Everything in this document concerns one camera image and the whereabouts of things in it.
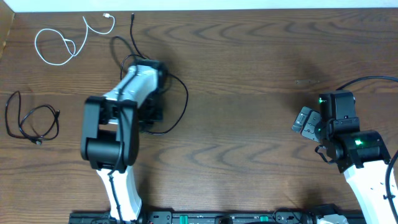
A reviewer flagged cardboard panel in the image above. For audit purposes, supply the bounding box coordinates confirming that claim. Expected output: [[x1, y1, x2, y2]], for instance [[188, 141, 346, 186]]
[[0, 0, 15, 57]]

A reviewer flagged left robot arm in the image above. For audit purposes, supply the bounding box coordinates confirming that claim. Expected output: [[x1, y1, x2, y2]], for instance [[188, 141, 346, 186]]
[[81, 59, 168, 223]]

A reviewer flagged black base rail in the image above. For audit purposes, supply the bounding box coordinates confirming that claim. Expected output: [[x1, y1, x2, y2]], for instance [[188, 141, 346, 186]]
[[68, 203, 368, 224]]

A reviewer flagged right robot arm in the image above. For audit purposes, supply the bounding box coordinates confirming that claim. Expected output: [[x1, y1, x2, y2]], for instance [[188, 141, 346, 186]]
[[292, 90, 397, 223]]

